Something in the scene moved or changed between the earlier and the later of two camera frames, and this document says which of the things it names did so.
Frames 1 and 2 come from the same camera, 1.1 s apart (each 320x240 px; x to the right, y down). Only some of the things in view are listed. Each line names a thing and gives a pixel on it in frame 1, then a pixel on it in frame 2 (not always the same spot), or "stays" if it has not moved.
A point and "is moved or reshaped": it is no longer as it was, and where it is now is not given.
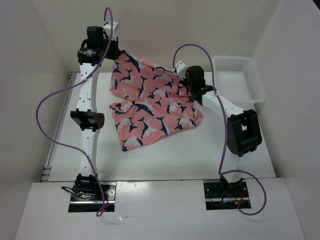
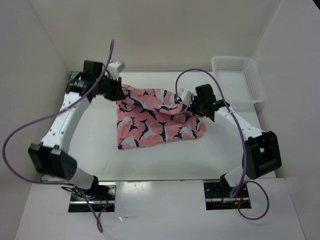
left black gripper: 116,52 → 118,94
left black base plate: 87,204 stays
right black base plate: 217,198 stays
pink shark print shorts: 148,101 is moved or reshaped
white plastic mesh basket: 238,79 stays
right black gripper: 184,82 → 191,108
